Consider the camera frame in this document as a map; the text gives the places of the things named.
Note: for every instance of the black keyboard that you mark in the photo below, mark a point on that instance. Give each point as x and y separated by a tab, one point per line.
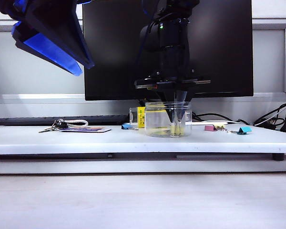
26	120

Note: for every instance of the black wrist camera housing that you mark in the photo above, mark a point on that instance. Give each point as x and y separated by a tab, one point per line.
149	38

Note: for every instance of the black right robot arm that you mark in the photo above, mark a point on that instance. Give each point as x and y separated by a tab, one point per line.
176	10

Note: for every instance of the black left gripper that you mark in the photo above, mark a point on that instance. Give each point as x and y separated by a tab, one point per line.
27	14

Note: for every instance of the black computer monitor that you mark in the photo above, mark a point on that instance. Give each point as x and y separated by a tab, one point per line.
228	47

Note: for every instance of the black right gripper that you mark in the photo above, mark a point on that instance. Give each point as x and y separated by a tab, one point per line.
175	64

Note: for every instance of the teal binder clip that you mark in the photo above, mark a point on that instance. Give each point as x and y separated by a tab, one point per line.
244	130

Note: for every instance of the white desk riser board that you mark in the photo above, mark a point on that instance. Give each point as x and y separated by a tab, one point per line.
85	143

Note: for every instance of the black riser foot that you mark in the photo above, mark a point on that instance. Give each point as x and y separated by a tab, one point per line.
278	158

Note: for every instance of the pink binder clip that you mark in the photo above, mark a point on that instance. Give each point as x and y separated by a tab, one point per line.
209	128

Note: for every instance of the round transparent plastic jar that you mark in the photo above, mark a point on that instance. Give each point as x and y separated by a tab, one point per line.
155	119

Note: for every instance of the clear plastic container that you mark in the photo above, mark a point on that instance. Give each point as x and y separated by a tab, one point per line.
133	117

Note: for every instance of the grey aluminium partition frame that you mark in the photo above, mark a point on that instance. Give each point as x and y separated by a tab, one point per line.
269	25

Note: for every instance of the blue binder clip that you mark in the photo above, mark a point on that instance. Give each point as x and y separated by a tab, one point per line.
125	126

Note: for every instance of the bunch of metal keys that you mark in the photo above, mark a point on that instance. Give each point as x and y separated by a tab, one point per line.
56	125

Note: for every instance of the white slim bar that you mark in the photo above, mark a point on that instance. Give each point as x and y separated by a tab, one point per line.
212	123

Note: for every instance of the colourful printed card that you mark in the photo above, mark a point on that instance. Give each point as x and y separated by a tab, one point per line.
90	130

